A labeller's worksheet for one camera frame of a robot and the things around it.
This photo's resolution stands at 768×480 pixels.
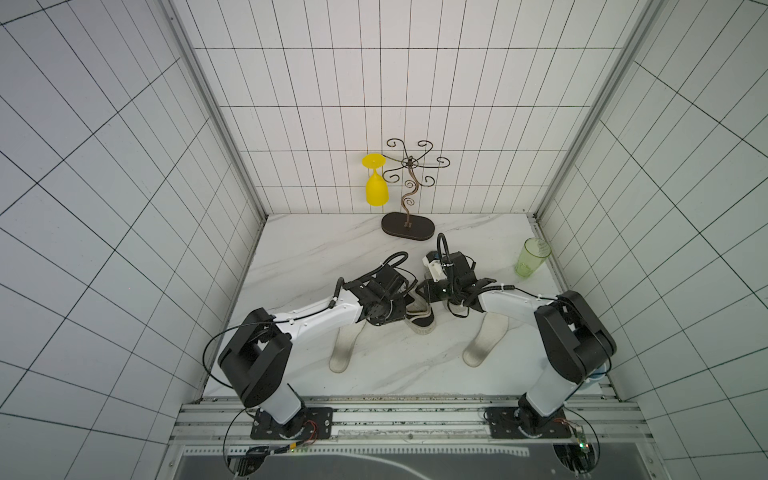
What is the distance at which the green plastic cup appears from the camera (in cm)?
94

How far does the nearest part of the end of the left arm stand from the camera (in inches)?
24.2

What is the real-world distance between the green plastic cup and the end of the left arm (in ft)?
1.55
